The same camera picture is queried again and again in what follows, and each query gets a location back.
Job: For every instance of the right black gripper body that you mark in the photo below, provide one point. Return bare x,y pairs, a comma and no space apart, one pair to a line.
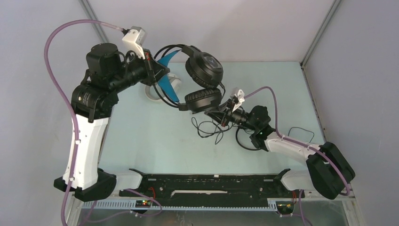
237,116

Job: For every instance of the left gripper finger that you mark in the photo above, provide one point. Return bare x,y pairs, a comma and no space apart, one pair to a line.
159,74
159,67

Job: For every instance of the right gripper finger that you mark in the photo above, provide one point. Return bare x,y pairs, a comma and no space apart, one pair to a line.
217,116
225,108

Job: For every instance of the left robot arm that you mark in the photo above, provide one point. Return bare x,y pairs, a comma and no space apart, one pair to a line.
109,73

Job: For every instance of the right aluminium frame post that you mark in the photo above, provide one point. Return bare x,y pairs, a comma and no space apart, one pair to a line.
318,34

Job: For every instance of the black headphones with blue cable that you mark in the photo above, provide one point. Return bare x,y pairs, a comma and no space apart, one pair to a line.
205,70

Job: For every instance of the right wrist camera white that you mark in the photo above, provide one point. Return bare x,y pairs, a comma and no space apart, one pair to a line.
237,98

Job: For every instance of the white over-ear headphones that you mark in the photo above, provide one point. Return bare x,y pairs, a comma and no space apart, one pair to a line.
167,90

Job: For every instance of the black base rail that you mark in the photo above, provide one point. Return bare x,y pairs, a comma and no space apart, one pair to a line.
212,191

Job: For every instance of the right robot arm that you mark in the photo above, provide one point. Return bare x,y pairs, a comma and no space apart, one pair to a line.
267,138

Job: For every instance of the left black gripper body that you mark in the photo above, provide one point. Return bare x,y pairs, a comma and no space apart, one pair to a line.
148,77

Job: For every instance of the black on-ear headphones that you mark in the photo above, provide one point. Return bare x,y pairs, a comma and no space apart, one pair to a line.
243,140

